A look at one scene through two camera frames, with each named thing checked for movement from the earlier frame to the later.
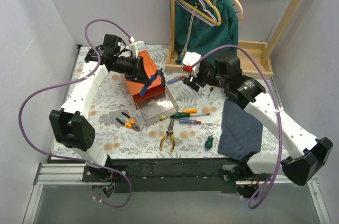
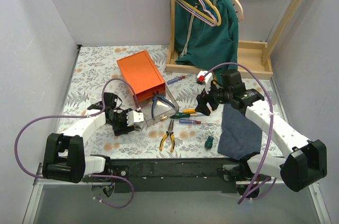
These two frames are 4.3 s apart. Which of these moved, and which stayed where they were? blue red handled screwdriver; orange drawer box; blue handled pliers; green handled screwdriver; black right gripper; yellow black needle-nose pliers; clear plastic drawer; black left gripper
Moved: blue handled pliers; black left gripper; black right gripper
Stayed: yellow black needle-nose pliers; blue red handled screwdriver; clear plastic drawer; orange drawer box; green handled screwdriver
